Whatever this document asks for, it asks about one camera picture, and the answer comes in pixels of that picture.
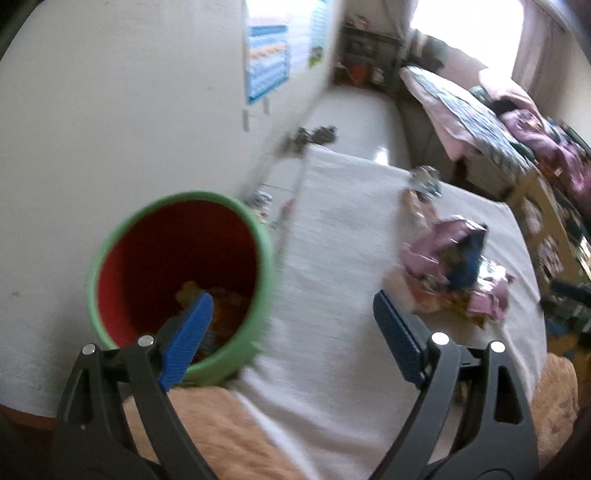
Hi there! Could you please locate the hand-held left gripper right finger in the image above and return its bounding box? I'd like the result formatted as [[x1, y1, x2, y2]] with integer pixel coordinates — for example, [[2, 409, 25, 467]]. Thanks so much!
[[369, 290, 541, 480]]

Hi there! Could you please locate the dark toy heap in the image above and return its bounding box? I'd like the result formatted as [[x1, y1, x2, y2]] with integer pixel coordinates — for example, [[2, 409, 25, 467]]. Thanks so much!
[[285, 126, 339, 156]]

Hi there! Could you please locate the white green wall poster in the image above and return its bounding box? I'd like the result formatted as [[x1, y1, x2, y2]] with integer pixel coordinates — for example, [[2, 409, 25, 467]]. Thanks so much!
[[308, 0, 331, 68]]

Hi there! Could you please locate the pink beige wrapper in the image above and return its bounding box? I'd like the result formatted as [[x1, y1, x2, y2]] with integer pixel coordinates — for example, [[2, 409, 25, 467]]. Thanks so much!
[[402, 189, 439, 229]]

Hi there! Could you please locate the printed cardboard box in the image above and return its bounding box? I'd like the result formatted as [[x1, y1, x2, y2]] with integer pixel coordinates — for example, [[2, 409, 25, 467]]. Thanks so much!
[[507, 166, 591, 283]]

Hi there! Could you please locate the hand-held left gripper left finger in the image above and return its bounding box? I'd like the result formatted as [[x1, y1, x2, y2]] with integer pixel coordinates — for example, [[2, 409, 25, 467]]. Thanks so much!
[[51, 292, 218, 480]]

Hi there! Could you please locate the pale curtain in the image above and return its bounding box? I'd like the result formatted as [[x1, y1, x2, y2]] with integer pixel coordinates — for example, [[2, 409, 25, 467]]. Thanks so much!
[[512, 0, 570, 89]]

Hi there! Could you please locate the bright window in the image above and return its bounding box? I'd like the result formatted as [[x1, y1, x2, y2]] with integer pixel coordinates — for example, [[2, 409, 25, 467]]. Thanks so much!
[[410, 0, 523, 80]]

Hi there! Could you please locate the blue silver wrapper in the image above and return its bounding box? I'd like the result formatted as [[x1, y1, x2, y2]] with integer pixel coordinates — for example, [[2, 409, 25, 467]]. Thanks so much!
[[406, 166, 441, 199]]

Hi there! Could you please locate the pink clothes heap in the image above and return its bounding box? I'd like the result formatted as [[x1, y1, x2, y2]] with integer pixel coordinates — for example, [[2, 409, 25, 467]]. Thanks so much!
[[479, 69, 591, 197]]

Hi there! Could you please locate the white cloth mat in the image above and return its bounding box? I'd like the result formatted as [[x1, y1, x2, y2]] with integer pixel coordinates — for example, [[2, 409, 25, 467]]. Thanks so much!
[[226, 145, 548, 480]]

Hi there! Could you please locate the dark bundle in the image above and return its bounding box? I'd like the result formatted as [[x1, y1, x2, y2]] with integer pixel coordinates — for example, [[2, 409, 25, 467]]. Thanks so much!
[[540, 277, 591, 334]]

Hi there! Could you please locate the pile of snack wrappers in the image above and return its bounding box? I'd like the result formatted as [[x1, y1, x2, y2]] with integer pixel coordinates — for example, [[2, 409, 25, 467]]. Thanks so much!
[[399, 217, 515, 328]]

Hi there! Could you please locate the green bin with red inside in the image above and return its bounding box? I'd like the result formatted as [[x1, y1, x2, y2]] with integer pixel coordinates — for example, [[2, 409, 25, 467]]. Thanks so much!
[[88, 191, 280, 387]]

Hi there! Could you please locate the blue wall poster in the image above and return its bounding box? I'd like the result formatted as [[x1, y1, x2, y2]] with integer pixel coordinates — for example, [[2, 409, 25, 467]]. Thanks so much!
[[246, 22, 291, 105]]

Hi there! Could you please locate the yellow snack wrapper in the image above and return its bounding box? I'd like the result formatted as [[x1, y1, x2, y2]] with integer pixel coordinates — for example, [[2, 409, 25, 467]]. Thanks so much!
[[178, 281, 252, 365]]

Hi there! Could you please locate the dark storage shelf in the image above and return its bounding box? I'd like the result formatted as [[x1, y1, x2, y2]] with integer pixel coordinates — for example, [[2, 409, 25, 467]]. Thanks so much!
[[332, 23, 403, 88]]

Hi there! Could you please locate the camouflage cloth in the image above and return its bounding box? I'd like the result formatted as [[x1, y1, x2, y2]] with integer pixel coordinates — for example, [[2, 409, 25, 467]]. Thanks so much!
[[405, 30, 459, 71]]

